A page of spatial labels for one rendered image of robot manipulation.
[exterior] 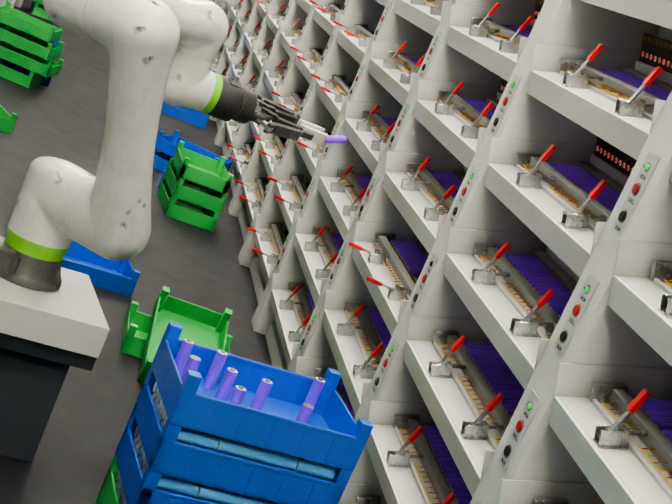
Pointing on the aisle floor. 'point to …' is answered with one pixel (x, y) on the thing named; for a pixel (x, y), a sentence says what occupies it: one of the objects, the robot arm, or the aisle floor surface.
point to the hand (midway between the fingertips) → (310, 132)
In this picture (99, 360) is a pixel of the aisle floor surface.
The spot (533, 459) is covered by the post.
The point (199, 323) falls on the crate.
